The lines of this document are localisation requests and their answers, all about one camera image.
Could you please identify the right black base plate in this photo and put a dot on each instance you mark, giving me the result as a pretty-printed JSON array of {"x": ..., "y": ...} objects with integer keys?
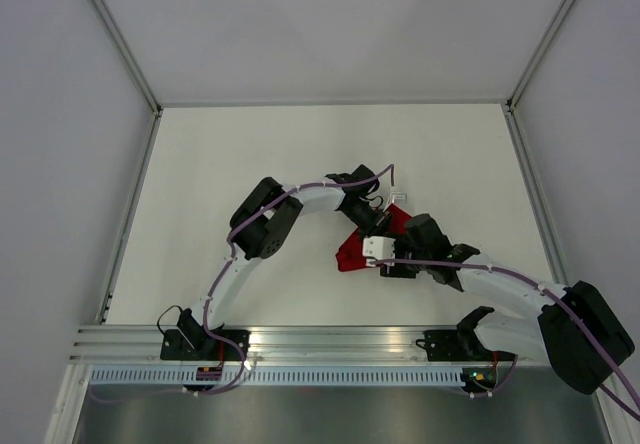
[{"x": 449, "y": 345}]

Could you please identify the right aluminium frame post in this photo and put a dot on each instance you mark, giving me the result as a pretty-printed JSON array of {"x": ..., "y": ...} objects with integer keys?
[{"x": 541, "y": 50}]

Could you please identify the white slotted cable duct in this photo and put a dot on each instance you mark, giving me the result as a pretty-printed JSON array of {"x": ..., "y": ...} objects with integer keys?
[{"x": 281, "y": 376}]

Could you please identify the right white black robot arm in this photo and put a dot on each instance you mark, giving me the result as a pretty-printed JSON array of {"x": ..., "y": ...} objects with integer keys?
[{"x": 572, "y": 329}]

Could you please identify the red cloth napkin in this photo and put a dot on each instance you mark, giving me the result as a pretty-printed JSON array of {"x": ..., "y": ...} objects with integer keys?
[{"x": 349, "y": 255}]

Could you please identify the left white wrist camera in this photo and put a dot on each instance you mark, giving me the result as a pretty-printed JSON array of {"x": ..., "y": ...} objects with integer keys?
[{"x": 396, "y": 198}]

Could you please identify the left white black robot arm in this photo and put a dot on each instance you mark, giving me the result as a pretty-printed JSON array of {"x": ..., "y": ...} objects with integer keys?
[{"x": 258, "y": 229}]

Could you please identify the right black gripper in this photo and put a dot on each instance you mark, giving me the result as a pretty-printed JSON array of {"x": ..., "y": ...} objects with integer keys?
[{"x": 398, "y": 271}]

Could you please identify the aluminium frame post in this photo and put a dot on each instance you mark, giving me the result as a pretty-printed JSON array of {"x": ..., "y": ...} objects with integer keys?
[
  {"x": 119, "y": 42},
  {"x": 541, "y": 50}
]

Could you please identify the left aluminium frame post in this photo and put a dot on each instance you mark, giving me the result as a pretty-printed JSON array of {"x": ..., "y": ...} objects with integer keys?
[{"x": 119, "y": 42}]

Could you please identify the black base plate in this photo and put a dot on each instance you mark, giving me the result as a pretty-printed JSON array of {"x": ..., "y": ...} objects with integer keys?
[
  {"x": 449, "y": 345},
  {"x": 175, "y": 347}
]

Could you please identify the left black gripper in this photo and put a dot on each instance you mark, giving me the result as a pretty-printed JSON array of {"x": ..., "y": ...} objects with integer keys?
[{"x": 381, "y": 223}]

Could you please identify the aluminium mounting rail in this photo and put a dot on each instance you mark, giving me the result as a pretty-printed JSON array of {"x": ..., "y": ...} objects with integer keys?
[{"x": 269, "y": 345}]

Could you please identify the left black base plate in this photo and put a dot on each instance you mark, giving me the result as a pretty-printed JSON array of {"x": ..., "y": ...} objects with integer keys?
[{"x": 175, "y": 347}]

